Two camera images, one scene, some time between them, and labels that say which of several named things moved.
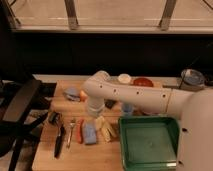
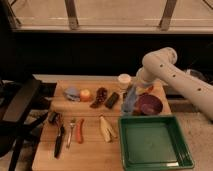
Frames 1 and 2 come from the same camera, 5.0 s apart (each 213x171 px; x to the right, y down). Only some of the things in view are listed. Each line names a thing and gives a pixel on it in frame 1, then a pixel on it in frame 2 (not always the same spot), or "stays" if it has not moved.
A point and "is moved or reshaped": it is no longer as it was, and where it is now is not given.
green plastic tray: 149,143 stays
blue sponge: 90,133 is moved or reshaped
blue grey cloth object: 72,94 stays
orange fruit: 83,96 stays
